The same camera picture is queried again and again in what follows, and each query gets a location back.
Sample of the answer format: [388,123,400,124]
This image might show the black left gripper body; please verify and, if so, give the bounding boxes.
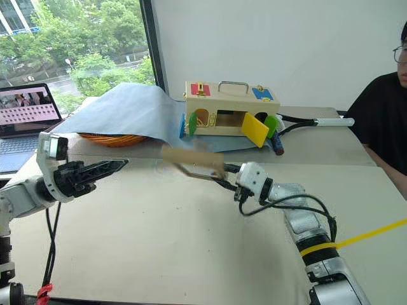
[52,160,98,200]

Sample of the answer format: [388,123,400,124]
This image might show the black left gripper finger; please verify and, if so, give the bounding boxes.
[82,158,130,175]
[84,164,127,184]

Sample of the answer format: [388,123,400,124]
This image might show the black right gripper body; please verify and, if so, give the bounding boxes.
[231,165,256,205]

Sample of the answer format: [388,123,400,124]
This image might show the orange woven basket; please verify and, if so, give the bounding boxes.
[77,132,149,148]

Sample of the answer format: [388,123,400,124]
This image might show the blue marker with red cap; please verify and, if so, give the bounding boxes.
[270,129,285,157]

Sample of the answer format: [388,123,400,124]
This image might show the light blue cloth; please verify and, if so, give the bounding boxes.
[50,82,275,154]

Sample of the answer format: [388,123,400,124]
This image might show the wooden lock box toy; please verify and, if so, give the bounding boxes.
[179,80,281,149]

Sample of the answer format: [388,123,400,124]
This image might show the open laptop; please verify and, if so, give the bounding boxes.
[0,83,65,174]

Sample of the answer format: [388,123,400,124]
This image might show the person in black t-shirt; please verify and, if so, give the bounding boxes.
[344,30,407,201]

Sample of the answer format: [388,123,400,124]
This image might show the eyeglasses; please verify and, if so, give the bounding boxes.
[391,45,407,65]

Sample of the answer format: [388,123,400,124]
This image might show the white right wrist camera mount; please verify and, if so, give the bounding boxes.
[235,161,266,197]

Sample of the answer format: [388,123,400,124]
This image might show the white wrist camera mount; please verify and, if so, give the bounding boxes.
[36,131,74,203]
[235,161,266,197]

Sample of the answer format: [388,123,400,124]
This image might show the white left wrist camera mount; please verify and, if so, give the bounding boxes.
[36,131,74,203]

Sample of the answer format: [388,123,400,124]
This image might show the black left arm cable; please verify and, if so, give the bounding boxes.
[40,201,62,299]

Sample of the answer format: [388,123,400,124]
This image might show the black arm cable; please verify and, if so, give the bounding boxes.
[40,201,62,299]
[238,193,338,244]

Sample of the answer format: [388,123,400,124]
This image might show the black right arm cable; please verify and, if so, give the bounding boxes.
[238,193,338,244]

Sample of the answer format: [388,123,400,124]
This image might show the white handle with black cord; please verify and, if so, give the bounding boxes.
[275,112,355,136]

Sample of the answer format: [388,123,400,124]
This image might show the red cable tie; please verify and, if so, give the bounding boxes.
[36,283,53,303]

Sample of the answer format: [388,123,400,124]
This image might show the black window frame post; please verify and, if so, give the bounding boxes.
[139,0,170,98]

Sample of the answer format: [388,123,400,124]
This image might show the yellow strap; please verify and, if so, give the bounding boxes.
[300,218,407,257]

